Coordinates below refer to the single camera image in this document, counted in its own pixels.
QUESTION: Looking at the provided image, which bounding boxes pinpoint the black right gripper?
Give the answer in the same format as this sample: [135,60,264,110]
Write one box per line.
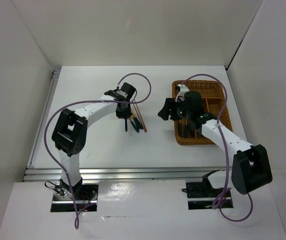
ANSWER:
[157,97,192,121]

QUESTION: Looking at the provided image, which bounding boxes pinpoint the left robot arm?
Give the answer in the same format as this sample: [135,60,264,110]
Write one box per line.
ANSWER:
[51,82,137,200]

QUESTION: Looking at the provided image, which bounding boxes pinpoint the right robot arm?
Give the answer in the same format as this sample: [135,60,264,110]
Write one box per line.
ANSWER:
[158,91,273,196]

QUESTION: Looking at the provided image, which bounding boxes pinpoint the copper chopstick left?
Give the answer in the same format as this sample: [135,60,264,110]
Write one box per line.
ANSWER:
[133,103,147,133]

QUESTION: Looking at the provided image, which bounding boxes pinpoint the copper chopstick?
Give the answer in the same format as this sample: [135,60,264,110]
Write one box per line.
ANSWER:
[133,103,147,133]
[135,104,148,133]

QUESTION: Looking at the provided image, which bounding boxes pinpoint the copper chopstick right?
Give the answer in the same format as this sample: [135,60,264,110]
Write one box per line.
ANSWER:
[135,104,148,133]

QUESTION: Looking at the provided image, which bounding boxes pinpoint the woven wicker cutlery basket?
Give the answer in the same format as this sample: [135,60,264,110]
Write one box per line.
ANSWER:
[174,80,225,146]

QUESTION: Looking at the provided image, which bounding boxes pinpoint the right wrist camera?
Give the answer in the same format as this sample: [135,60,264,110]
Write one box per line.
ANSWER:
[175,84,190,98]

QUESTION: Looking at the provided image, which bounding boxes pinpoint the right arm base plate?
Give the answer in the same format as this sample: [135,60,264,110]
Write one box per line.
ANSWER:
[181,182,223,210]

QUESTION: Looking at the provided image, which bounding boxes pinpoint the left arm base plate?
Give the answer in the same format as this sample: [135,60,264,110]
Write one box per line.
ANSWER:
[44,181,100,213]

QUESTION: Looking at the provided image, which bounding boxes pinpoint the aluminium frame rail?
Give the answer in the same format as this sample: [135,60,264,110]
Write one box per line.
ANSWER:
[22,67,259,181]

